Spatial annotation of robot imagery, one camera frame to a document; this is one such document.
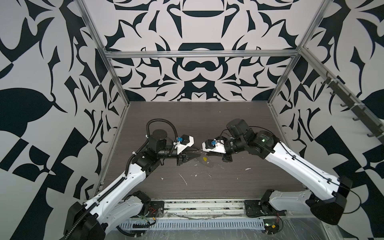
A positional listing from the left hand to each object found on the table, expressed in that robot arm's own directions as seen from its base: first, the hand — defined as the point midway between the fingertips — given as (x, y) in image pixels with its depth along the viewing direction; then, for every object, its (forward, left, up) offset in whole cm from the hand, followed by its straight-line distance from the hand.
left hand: (200, 148), depth 67 cm
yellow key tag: (-3, -3, -6) cm, 7 cm away
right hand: (-1, -4, 0) cm, 4 cm away
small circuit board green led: (-28, -33, -27) cm, 50 cm away
